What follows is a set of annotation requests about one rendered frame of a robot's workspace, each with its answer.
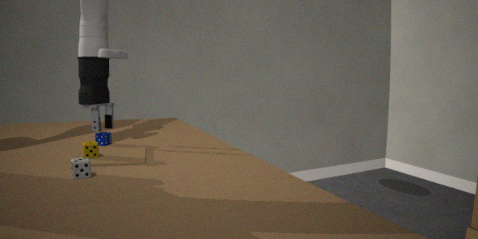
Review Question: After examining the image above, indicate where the white die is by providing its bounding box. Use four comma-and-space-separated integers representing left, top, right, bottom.
71, 158, 91, 179

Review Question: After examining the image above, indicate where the blue die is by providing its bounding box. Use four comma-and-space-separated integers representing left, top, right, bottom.
95, 132, 111, 146

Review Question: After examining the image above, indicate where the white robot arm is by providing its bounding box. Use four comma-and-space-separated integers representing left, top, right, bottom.
79, 0, 109, 38

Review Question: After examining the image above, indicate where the yellow die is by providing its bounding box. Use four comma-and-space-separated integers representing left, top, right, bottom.
83, 141, 99, 158

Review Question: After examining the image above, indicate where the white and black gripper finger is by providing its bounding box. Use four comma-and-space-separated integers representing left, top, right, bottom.
97, 103, 114, 128
82, 105, 101, 131

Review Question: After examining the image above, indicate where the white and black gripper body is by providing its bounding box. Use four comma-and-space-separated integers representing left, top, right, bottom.
78, 36, 128, 105

